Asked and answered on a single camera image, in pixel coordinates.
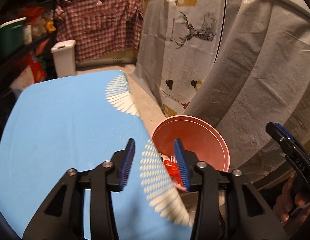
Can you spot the black shelf rack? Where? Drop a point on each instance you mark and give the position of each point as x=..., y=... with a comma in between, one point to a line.
x=19, y=55

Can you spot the white cup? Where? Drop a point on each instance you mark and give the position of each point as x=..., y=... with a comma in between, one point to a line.
x=27, y=35

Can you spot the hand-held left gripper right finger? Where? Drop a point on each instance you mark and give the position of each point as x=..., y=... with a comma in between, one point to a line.
x=181, y=165

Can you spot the blue patterned tablecloth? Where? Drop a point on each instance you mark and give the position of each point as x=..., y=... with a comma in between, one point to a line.
x=69, y=130

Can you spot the red plastic bag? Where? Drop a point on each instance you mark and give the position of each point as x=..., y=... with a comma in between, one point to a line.
x=171, y=168

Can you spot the yellow toy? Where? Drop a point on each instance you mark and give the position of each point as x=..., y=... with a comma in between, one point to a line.
x=50, y=26

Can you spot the orange plastic bag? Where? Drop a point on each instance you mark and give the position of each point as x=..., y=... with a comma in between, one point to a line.
x=32, y=13

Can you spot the pink plastic bin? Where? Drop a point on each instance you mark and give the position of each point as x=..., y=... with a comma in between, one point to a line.
x=195, y=135

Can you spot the white pedal bin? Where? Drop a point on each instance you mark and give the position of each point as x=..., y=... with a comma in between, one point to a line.
x=64, y=60

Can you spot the red and white sack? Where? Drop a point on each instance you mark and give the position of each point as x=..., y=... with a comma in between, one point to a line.
x=32, y=72

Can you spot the green storage box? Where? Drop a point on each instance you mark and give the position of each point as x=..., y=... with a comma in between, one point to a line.
x=9, y=40

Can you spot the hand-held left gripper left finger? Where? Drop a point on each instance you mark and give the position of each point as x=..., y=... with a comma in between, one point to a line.
x=127, y=165

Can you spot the grey cloth cover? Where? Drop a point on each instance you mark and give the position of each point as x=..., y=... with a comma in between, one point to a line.
x=257, y=67

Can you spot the red plaid shirt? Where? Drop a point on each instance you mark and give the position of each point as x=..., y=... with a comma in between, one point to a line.
x=102, y=25

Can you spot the white deer print cloth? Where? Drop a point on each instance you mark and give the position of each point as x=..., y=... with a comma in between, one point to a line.
x=155, y=55

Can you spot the person's right hand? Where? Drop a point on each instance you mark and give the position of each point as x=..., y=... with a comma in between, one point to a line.
x=286, y=200

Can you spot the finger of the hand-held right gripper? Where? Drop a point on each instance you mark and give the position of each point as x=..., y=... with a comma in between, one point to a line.
x=285, y=132
x=272, y=130

